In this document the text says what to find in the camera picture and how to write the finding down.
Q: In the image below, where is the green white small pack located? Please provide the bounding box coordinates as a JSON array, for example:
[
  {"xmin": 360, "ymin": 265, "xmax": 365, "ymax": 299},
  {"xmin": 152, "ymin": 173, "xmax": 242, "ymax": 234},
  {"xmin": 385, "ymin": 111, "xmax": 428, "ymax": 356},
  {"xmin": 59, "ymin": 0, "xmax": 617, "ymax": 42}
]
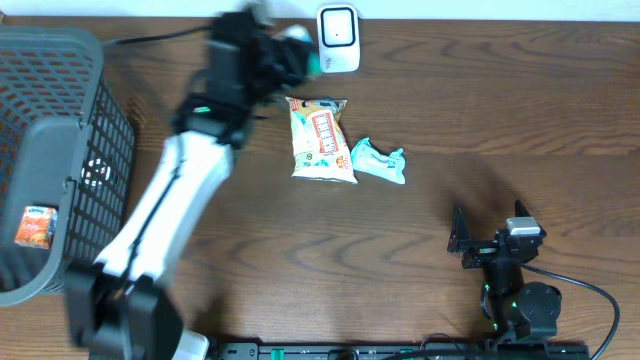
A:
[{"xmin": 277, "ymin": 24, "xmax": 322, "ymax": 80}]

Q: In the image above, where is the yellow wet wipes pack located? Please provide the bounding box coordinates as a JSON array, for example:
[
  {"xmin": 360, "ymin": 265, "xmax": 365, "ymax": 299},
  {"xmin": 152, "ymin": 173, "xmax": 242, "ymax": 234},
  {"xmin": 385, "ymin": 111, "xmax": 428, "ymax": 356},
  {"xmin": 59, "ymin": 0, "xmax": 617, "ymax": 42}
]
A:
[{"xmin": 286, "ymin": 97, "xmax": 358, "ymax": 184}]

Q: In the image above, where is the mint green wipes pack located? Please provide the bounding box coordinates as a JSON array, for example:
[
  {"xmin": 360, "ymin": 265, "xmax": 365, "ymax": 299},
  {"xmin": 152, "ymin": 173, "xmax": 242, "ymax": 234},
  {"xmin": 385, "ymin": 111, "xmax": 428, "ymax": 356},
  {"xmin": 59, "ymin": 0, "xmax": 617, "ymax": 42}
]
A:
[{"xmin": 351, "ymin": 138, "xmax": 406, "ymax": 185}]

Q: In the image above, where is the orange Kleenex tissue pack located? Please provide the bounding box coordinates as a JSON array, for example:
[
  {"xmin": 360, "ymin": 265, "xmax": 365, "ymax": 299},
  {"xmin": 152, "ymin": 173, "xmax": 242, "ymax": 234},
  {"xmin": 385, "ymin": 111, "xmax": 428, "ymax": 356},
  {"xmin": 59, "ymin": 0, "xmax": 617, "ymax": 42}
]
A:
[{"xmin": 14, "ymin": 206, "xmax": 58, "ymax": 249}]

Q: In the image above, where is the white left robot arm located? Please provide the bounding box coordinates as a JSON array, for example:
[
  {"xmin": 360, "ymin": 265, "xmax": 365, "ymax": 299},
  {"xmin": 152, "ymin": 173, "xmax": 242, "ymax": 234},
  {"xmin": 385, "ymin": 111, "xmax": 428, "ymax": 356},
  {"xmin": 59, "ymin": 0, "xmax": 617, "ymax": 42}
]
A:
[{"xmin": 64, "ymin": 3, "xmax": 318, "ymax": 359}]

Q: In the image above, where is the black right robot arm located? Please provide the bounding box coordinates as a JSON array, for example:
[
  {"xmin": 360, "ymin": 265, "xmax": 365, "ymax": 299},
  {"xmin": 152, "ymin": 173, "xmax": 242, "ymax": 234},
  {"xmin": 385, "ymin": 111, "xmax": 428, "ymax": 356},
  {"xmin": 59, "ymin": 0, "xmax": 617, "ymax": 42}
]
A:
[{"xmin": 447, "ymin": 201, "xmax": 562, "ymax": 349}]

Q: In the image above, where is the dark grey plastic basket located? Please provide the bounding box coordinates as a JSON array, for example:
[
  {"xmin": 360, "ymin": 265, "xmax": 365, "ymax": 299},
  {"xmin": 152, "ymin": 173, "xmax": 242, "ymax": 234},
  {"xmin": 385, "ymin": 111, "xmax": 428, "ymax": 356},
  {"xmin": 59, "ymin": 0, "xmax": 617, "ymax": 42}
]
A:
[{"xmin": 1, "ymin": 26, "xmax": 135, "ymax": 307}]

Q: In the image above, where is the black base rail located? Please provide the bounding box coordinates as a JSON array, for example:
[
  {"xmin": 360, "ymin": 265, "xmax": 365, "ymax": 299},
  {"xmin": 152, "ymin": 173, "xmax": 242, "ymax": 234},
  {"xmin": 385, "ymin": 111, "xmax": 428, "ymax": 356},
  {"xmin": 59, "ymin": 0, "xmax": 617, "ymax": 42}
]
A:
[{"xmin": 214, "ymin": 340, "xmax": 591, "ymax": 360}]

